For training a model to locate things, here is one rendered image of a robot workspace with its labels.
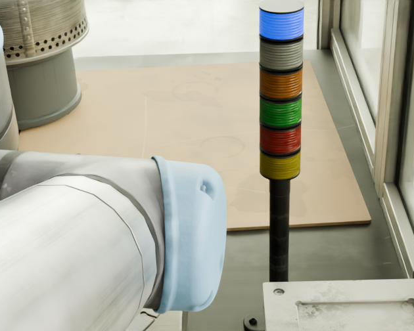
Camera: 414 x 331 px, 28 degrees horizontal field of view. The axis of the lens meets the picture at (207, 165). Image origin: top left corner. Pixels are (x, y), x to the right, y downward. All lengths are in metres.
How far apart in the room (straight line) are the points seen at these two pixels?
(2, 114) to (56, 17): 0.90
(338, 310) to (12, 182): 0.49
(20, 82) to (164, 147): 0.28
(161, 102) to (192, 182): 1.18
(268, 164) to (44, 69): 0.68
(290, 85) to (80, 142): 0.67
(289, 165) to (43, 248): 0.63
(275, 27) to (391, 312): 0.30
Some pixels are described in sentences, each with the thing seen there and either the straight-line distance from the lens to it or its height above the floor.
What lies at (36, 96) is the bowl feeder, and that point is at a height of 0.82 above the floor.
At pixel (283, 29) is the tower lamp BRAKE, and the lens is 0.81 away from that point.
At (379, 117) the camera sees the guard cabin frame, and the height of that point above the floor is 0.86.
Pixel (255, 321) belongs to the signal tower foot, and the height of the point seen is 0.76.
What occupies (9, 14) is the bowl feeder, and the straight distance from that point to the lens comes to 1.39.
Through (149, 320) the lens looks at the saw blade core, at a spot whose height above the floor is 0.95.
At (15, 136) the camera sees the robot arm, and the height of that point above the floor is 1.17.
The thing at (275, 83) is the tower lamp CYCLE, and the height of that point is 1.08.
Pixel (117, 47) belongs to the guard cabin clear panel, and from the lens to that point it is 1.85.
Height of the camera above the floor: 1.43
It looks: 30 degrees down
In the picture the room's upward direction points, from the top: 2 degrees counter-clockwise
